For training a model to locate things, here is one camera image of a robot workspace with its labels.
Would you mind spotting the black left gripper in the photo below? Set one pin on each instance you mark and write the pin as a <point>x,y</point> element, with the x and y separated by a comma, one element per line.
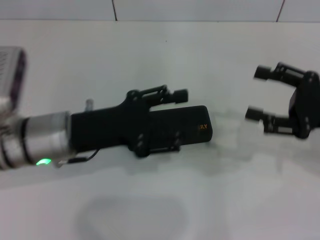
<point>105,130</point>

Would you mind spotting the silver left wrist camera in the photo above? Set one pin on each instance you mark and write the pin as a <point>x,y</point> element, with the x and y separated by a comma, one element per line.
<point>12,75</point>

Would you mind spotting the black glasses case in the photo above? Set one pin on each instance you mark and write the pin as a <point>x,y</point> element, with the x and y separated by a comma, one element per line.
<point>190,122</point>

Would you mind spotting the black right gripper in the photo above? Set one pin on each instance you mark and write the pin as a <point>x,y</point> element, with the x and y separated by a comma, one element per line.
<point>307,107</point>

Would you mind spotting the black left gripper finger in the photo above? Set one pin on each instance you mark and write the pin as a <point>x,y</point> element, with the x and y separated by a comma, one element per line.
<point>181,96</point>

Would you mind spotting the silver connector stub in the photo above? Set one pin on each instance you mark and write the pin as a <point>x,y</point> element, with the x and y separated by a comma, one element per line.
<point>89,104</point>

